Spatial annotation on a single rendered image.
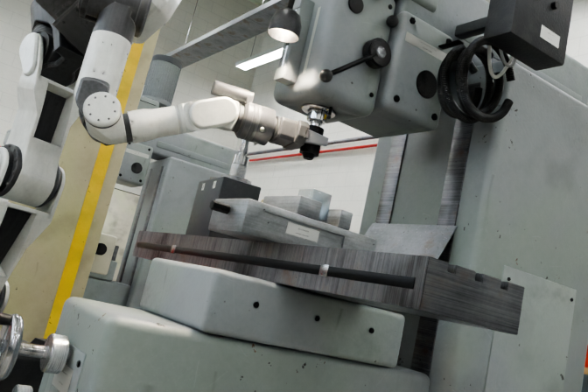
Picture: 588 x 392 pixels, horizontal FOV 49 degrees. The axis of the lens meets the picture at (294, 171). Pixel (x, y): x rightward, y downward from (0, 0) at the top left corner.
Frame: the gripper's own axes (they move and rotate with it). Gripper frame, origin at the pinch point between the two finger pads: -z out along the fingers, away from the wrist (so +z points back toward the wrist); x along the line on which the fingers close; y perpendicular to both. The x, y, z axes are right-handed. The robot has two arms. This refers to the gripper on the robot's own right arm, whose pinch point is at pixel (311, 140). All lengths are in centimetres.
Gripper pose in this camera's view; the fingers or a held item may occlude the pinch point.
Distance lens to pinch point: 154.9
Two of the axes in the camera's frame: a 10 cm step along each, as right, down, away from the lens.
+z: -9.2, -2.6, -2.8
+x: -3.2, 1.2, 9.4
